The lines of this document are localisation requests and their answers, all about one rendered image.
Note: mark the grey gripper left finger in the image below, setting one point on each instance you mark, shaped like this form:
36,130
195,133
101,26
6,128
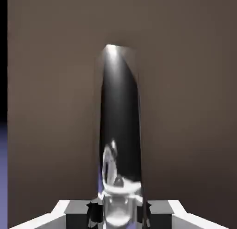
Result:
77,214

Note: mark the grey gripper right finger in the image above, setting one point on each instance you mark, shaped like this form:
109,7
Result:
163,214

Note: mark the brown cabinet door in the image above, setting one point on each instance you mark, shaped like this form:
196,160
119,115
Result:
55,84

